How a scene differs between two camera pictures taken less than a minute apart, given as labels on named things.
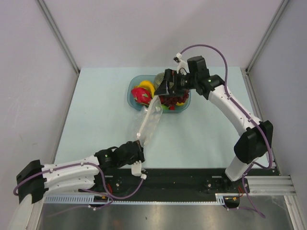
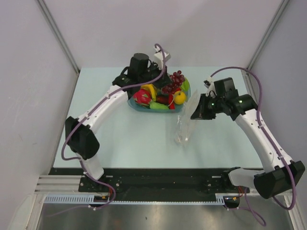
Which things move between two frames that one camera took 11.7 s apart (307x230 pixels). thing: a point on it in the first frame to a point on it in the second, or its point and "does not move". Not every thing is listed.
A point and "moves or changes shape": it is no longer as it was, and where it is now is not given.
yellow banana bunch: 148,85 does not move
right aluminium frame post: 266,36 does not move
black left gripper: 140,153 to 164,80
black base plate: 119,182 does not move
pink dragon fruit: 141,95 does not move
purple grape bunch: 169,99 moves or changes shape
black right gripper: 164,88 to 200,112
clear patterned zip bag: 149,117 to 185,118
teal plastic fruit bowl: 134,80 does not move
